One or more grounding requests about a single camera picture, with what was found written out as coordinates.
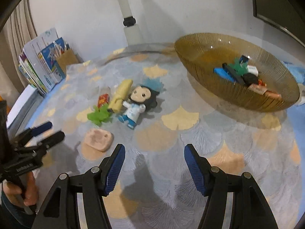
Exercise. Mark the green toy in bowl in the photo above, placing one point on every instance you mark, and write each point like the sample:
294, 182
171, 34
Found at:
240, 66

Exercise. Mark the black wall television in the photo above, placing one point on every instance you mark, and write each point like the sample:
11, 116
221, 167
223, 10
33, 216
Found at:
285, 15

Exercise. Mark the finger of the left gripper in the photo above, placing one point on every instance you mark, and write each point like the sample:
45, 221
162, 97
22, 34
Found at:
40, 128
40, 149

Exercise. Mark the white lamp pole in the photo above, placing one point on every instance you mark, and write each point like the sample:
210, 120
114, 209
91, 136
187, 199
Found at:
131, 29

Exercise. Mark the amber ribbed glass bowl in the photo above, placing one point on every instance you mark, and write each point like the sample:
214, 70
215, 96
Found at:
200, 53

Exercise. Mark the white eraser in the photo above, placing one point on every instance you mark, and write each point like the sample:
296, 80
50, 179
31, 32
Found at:
252, 70

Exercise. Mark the red small packet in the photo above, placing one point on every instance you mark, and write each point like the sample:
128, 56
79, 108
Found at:
102, 100

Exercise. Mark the black round object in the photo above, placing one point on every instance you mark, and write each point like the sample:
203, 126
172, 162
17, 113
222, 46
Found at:
250, 79

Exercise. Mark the brown pen holder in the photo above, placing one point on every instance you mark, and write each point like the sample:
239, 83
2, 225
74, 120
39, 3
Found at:
67, 58

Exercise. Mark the stack of books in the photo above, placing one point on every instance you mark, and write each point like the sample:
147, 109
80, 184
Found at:
39, 57

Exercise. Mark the small orange red beads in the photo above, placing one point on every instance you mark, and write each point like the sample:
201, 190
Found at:
261, 83

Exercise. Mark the patterned fan-motif table mat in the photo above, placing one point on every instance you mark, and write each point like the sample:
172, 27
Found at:
155, 188

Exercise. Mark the person's left hand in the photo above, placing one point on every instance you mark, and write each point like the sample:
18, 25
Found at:
31, 194

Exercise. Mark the black stick in bowl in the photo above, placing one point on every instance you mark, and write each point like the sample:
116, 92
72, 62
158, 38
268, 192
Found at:
235, 75

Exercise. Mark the beige curtain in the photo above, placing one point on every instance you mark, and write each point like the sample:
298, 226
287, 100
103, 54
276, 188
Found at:
18, 30

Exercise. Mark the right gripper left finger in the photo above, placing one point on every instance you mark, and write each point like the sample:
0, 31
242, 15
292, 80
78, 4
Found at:
60, 207

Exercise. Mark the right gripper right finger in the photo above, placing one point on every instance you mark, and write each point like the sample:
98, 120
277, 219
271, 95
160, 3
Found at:
249, 209

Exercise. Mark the pink soap-like block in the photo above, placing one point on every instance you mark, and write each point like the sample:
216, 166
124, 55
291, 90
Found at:
99, 139

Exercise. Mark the green plastic leaf toy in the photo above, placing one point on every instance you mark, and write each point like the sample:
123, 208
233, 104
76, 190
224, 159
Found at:
100, 115

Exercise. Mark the cartoon girl figurine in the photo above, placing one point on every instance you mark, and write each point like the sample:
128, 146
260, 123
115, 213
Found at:
140, 100

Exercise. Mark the blue rectangular box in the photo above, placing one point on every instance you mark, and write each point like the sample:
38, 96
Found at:
224, 74

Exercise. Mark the blue black usb drive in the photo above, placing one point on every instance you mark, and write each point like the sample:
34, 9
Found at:
243, 60

